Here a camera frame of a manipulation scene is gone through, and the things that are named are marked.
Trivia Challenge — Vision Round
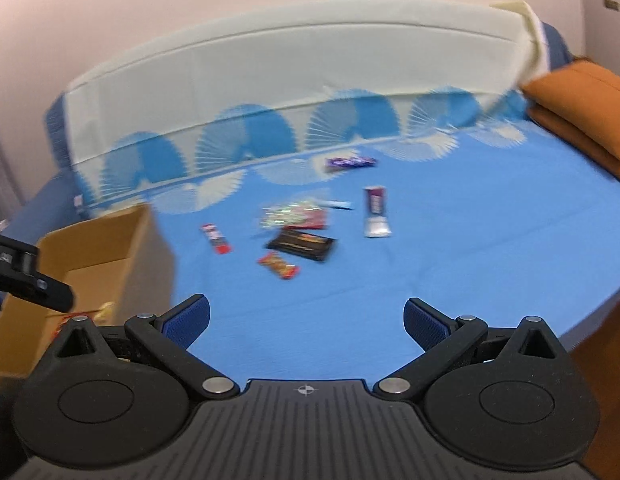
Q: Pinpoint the white tube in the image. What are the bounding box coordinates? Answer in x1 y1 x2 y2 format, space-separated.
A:
362 186 392 238

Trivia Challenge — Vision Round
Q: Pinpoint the orange cushion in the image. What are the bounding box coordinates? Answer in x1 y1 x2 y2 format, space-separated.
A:
529 107 620 184
520 59 620 161

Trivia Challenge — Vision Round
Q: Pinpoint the brown cardboard box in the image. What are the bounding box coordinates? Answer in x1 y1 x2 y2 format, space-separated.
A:
0 204 178 378

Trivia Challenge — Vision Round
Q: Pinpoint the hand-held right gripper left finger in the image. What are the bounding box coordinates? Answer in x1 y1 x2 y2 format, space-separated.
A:
50 294 241 403

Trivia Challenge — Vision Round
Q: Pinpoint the purple snack packet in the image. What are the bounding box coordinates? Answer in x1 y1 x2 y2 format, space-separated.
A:
326 155 379 173

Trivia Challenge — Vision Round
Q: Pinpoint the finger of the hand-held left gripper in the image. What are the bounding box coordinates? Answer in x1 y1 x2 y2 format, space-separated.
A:
20 245 74 313

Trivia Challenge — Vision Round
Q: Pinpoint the blue white fan-print blanket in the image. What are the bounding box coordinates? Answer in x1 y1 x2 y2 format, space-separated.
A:
64 0 620 386

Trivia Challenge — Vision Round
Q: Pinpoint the clear shiny candy bag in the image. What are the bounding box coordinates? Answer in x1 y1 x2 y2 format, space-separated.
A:
257 199 331 233

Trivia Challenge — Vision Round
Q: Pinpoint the red orange snack bar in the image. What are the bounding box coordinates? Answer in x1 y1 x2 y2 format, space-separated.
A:
257 251 303 281

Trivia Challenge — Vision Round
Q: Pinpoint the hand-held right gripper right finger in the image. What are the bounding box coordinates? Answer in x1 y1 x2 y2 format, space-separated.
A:
374 297 566 403

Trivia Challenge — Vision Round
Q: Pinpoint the black snack packet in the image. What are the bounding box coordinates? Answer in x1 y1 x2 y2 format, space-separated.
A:
265 227 339 262

